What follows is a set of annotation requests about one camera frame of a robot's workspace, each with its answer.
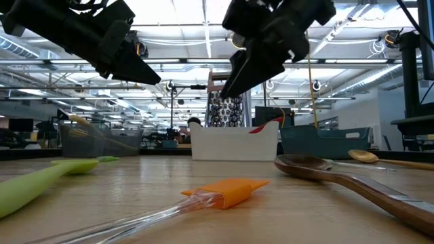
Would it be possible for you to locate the black ceiling cable reel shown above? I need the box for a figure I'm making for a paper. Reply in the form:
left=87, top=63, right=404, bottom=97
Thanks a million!
left=230, top=33, right=245, bottom=49
left=135, top=30, right=149, bottom=58
left=384, top=29, right=401, bottom=47

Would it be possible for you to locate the yellow hanging cable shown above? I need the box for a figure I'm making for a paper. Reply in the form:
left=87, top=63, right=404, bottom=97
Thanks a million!
left=307, top=54, right=319, bottom=129

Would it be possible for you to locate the left arm's gripper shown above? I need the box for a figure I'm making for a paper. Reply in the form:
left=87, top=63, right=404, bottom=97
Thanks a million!
left=37, top=0, right=162, bottom=85

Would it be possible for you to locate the black aluminium table frame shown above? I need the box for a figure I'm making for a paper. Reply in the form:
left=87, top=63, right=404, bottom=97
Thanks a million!
left=0, top=147, right=434, bottom=162

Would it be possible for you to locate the black hanging cable with coil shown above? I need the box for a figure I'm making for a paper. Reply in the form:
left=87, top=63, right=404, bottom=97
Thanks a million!
left=261, top=80, right=269, bottom=108

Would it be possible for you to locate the dark wooden spoon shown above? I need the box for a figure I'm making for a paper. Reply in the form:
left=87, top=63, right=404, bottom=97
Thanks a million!
left=273, top=154, right=434, bottom=237

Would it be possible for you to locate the white plastic bin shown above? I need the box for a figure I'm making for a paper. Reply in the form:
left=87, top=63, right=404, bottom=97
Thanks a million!
left=189, top=121, right=279, bottom=162

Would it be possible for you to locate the right arm's gripper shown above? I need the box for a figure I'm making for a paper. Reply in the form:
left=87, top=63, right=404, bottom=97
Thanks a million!
left=220, top=0, right=336, bottom=100

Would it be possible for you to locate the grey translucent plastic bin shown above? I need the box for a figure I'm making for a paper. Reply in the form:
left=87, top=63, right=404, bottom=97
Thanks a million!
left=59, top=121, right=144, bottom=159

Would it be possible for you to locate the teal plastic bin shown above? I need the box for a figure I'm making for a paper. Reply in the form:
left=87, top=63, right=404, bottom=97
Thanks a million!
left=279, top=125, right=371, bottom=160

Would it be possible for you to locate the red silicone spoon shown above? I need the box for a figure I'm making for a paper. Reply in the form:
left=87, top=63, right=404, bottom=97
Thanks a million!
left=249, top=117, right=284, bottom=134

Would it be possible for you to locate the orange spatula clear handle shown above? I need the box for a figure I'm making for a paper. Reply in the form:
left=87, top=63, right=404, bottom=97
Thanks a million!
left=26, top=178, right=271, bottom=244

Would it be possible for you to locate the black background screen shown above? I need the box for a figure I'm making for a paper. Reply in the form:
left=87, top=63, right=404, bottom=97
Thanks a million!
left=254, top=106, right=295, bottom=128

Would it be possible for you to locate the lime green silicone spoon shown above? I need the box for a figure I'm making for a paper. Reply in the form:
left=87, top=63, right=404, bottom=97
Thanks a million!
left=0, top=159, right=100, bottom=220

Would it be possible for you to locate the person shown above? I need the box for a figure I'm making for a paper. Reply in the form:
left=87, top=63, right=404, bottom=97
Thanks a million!
left=174, top=117, right=204, bottom=145

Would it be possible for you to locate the grey operator cart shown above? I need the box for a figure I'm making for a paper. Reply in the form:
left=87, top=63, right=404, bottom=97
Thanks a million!
left=389, top=115, right=434, bottom=152

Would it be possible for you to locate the black boom stand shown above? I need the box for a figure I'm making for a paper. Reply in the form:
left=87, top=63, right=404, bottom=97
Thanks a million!
left=168, top=83, right=208, bottom=136

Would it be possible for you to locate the cream-handled table knife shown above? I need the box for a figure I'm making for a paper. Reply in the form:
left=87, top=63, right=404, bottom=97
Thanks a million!
left=68, top=114, right=92, bottom=129

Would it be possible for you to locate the pink metal box grater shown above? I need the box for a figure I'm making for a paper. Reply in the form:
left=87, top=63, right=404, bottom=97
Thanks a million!
left=205, top=70, right=254, bottom=128

